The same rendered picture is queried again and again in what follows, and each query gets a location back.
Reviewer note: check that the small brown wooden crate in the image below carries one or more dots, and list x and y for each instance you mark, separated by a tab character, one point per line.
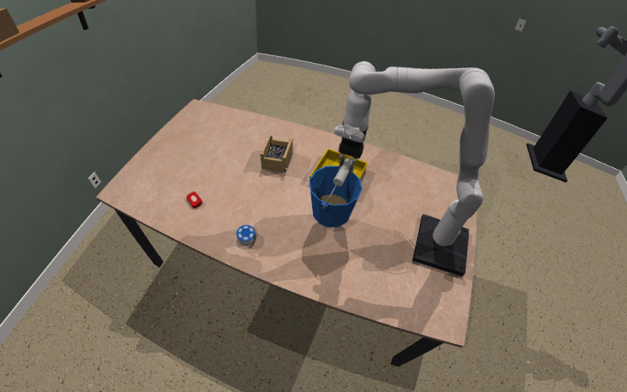
274	159

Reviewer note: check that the yellow shallow tray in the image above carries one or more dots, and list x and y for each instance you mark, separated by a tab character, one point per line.
331	157

